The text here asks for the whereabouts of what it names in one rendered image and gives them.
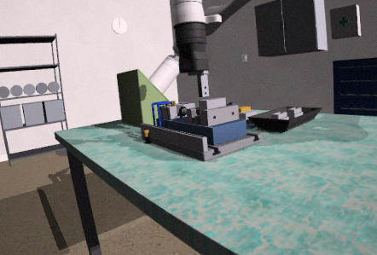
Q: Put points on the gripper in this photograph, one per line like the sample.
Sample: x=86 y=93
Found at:
x=190 y=26

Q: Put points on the yellow block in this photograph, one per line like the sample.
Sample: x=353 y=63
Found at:
x=243 y=109

